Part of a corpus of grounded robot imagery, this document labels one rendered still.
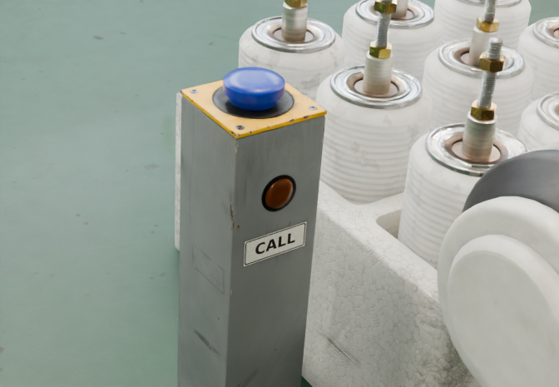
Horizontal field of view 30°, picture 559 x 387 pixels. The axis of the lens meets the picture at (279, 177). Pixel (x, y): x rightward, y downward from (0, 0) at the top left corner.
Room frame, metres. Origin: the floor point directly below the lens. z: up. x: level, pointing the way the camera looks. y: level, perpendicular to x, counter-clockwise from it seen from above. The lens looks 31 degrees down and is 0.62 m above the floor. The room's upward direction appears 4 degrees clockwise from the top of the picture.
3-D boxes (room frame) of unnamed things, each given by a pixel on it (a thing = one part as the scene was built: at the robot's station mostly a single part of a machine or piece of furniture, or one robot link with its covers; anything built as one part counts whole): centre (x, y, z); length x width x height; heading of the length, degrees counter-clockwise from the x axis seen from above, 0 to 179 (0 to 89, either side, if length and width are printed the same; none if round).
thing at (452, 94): (0.84, -0.17, 0.16); 0.10 x 0.10 x 0.18
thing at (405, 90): (0.77, -0.07, 0.25); 0.08 x 0.08 x 0.01
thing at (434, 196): (0.68, -0.14, 0.16); 0.10 x 0.10 x 0.18
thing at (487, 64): (0.68, -0.14, 0.32); 0.02 x 0.02 x 0.01; 72
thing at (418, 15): (0.94, -0.10, 0.25); 0.08 x 0.08 x 0.01
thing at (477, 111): (0.68, -0.14, 0.29); 0.02 x 0.02 x 0.01; 72
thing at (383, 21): (0.77, -0.07, 0.30); 0.01 x 0.01 x 0.08
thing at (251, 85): (0.61, 0.02, 0.32); 0.04 x 0.04 x 0.02
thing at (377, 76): (0.77, -0.07, 0.26); 0.02 x 0.02 x 0.03
